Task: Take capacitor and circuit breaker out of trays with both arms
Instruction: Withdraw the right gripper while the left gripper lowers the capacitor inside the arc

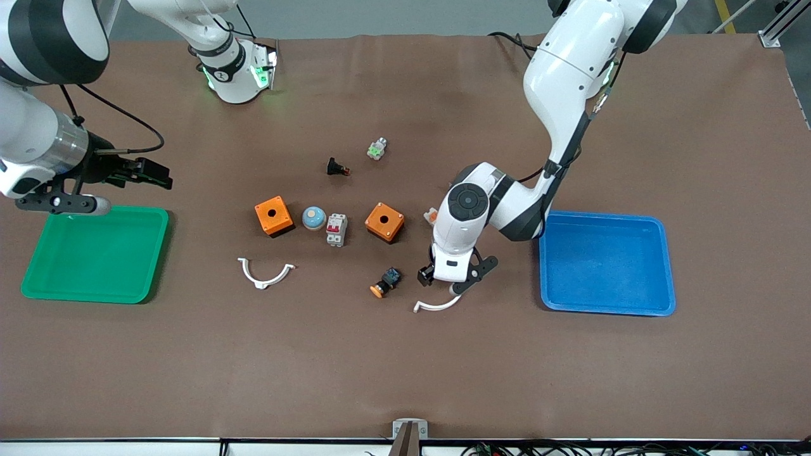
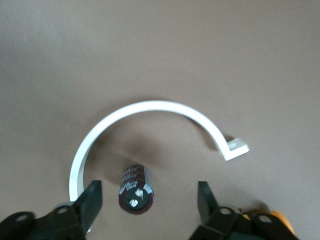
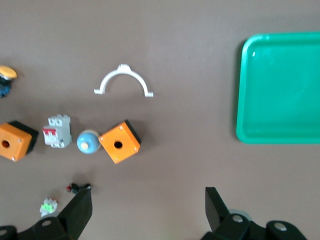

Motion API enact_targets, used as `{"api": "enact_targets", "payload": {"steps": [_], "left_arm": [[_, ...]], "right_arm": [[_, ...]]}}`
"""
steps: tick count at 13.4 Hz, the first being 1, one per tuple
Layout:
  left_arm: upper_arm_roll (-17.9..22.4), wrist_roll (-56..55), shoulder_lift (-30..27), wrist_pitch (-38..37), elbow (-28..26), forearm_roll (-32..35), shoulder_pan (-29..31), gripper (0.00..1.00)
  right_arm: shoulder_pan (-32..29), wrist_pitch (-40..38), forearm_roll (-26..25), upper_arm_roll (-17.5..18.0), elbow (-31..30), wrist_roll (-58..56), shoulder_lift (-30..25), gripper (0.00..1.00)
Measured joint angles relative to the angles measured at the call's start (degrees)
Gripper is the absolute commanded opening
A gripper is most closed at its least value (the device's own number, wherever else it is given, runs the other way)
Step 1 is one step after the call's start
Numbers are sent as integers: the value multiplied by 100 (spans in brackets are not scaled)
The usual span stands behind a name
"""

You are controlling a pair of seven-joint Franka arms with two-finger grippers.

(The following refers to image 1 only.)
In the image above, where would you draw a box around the white circuit breaker red switch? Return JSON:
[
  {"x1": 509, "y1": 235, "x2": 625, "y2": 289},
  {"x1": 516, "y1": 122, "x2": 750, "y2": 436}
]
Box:
[{"x1": 326, "y1": 213, "x2": 348, "y2": 248}]

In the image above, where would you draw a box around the large white curved clamp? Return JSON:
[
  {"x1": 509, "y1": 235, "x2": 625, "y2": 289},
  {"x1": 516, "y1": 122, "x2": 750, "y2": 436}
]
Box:
[{"x1": 413, "y1": 293, "x2": 464, "y2": 314}]

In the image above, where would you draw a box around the green plastic tray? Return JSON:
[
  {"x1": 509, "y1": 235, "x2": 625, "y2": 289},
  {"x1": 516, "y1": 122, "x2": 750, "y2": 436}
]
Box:
[{"x1": 20, "y1": 203, "x2": 170, "y2": 305}]

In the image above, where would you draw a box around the orange button box black base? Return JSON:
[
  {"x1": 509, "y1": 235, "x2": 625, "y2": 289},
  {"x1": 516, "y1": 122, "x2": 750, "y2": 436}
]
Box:
[{"x1": 255, "y1": 196, "x2": 295, "y2": 238}]

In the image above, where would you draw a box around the small white curved clamp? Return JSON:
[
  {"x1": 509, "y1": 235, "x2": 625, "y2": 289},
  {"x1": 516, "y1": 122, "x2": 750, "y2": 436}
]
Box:
[{"x1": 238, "y1": 257, "x2": 296, "y2": 290}]

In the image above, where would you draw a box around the blue plastic tray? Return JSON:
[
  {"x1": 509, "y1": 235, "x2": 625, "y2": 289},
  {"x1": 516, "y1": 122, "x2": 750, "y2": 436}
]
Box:
[{"x1": 538, "y1": 210, "x2": 677, "y2": 317}]

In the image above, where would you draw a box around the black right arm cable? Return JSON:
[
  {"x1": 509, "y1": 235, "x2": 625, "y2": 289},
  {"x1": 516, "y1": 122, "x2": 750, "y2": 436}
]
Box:
[{"x1": 60, "y1": 82, "x2": 166, "y2": 156}]

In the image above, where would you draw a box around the orange push button switch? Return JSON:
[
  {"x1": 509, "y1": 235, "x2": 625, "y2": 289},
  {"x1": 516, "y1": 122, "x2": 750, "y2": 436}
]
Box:
[{"x1": 369, "y1": 267, "x2": 402, "y2": 299}]

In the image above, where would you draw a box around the grey metal mount bracket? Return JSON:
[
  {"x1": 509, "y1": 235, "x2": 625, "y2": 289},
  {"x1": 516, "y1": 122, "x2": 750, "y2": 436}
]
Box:
[{"x1": 392, "y1": 419, "x2": 429, "y2": 440}]

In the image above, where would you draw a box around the brown camera mount post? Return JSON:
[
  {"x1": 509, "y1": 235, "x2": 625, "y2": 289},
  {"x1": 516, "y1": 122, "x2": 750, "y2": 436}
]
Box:
[{"x1": 388, "y1": 422, "x2": 420, "y2": 456}]

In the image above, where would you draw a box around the black left base cable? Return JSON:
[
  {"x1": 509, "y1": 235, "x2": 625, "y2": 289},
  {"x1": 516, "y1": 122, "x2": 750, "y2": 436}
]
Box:
[{"x1": 488, "y1": 31, "x2": 539, "y2": 61}]

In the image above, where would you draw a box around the aluminium frame profile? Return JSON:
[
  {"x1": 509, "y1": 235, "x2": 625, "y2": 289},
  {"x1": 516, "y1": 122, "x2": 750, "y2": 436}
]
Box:
[{"x1": 759, "y1": 0, "x2": 811, "y2": 49}]

